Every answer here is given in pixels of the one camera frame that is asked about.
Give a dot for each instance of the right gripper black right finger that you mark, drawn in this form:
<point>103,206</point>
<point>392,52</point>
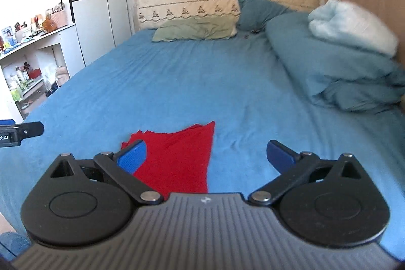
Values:
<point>326,202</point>

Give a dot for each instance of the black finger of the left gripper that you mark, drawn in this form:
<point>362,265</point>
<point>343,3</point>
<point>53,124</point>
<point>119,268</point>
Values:
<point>11,134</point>

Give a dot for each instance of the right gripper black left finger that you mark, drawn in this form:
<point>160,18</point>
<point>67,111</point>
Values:
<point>82,202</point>

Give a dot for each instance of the red cloth garment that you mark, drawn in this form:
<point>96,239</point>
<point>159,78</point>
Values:
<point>170,162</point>

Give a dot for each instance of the white shelf desk unit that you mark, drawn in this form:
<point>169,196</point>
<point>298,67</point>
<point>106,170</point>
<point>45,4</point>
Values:
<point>60,48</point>

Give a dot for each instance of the red box on shelf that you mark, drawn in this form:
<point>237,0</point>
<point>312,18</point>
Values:
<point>34,73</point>

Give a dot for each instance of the orange plush on desk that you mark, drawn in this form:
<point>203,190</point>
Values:
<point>49,25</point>

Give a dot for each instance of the teal folded duvet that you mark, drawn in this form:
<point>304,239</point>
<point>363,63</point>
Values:
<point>332,75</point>

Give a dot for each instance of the pink basket on desk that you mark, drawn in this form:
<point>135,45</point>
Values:
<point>60,18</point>

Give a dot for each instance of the blue bed sheet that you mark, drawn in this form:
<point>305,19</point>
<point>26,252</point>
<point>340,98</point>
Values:
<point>239,85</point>

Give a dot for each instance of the light blue fluffy blanket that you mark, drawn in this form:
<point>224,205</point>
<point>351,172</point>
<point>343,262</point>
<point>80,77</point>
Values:
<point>346,23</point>

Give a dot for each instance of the teal pillow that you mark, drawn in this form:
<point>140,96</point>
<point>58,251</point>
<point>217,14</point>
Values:
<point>255,13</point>

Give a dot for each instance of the green pillow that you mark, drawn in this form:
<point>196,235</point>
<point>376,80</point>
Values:
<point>196,28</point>

